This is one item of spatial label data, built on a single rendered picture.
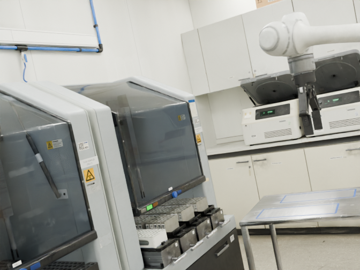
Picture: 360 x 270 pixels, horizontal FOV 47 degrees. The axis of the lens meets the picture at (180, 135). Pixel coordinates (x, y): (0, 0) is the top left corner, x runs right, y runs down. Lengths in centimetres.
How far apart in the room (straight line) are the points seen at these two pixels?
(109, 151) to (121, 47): 213
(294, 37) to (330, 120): 249
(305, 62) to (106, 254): 101
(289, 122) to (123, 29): 171
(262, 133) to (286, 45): 267
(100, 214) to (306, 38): 96
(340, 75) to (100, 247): 305
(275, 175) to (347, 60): 122
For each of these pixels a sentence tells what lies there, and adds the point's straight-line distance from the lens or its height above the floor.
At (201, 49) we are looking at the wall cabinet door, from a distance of 451.
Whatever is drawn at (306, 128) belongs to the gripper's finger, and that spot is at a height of 121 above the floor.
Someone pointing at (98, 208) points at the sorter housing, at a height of 106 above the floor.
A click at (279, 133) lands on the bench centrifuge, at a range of 392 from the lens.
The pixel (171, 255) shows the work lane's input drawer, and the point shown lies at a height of 76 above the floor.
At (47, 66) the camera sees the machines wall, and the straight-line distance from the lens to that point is 307.
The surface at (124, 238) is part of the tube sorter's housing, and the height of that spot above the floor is 90.
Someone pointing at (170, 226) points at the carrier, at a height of 85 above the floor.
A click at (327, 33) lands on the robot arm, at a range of 134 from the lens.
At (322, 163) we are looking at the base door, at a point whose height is 66.
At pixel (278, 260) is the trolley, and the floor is 47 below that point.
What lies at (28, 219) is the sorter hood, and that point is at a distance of 140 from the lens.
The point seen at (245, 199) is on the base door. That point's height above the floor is 39.
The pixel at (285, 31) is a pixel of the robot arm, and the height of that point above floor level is 153.
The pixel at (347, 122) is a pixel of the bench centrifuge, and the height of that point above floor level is 99.
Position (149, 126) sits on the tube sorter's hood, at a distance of 190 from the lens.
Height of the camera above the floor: 135
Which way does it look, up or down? 3 degrees down
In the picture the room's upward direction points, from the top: 12 degrees counter-clockwise
